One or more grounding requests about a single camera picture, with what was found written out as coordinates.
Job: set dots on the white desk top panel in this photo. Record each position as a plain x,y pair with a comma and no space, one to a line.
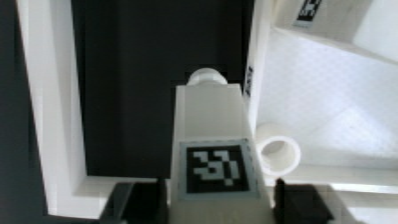
322,100

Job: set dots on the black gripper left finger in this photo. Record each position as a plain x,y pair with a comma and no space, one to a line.
137,204

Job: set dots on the white U-shaped fixture frame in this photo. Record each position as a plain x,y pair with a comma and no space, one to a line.
113,52

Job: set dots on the white desk leg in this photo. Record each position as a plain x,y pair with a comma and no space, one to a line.
352,24
217,192

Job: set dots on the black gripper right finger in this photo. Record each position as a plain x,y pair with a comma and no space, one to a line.
301,208

